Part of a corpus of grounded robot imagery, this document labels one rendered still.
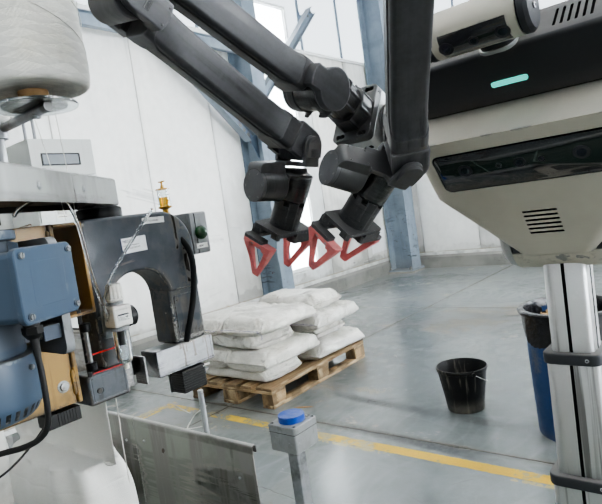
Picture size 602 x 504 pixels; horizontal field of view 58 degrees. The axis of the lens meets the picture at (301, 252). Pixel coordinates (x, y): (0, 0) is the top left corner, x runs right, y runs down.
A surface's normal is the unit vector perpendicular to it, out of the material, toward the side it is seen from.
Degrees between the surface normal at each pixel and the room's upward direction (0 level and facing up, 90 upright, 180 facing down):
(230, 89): 106
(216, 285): 90
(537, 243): 130
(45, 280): 90
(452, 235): 90
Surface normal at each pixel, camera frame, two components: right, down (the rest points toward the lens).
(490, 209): -0.39, 0.75
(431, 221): -0.63, 0.15
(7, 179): 0.99, -0.14
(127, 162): 0.77, -0.06
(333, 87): 0.69, 0.18
